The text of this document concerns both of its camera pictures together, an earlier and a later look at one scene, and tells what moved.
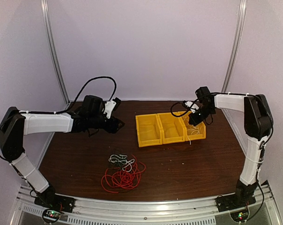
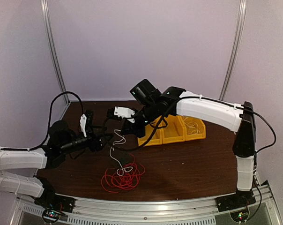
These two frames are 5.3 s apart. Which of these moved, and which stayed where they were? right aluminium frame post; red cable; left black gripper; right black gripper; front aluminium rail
Moved: left black gripper; right black gripper
Stayed: red cable; right aluminium frame post; front aluminium rail
